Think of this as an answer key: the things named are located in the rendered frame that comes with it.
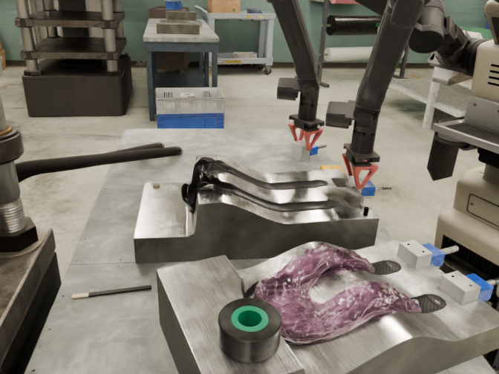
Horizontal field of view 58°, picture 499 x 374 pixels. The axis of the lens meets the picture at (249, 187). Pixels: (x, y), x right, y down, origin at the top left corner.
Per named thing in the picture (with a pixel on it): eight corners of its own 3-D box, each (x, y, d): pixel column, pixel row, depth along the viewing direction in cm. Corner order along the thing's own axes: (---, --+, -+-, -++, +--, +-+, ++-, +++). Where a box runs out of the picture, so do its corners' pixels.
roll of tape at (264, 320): (212, 323, 60) (212, 302, 59) (268, 313, 62) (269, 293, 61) (225, 369, 53) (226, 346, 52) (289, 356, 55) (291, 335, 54)
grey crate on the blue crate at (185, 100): (220, 102, 438) (220, 87, 432) (224, 114, 402) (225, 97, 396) (156, 103, 428) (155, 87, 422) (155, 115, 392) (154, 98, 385)
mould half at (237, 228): (337, 199, 120) (343, 152, 114) (373, 254, 97) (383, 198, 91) (146, 204, 114) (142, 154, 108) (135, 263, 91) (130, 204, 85)
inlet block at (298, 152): (319, 151, 154) (321, 135, 152) (330, 155, 150) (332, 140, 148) (290, 157, 147) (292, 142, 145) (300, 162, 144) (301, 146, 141)
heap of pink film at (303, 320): (363, 258, 85) (369, 222, 81) (433, 318, 70) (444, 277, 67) (236, 290, 75) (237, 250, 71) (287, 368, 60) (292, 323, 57)
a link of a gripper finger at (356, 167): (350, 193, 115) (354, 159, 111) (341, 181, 122) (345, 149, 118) (375, 192, 116) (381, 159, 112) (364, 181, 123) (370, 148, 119)
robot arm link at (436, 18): (457, 45, 105) (457, 27, 107) (439, 17, 99) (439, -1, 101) (419, 58, 111) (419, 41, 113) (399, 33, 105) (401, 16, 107)
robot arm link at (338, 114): (372, 118, 102) (378, 86, 105) (321, 112, 105) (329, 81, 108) (369, 142, 113) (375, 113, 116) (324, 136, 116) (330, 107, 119)
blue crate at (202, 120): (219, 123, 448) (219, 101, 438) (224, 136, 411) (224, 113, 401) (157, 124, 437) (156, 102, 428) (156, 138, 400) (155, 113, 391)
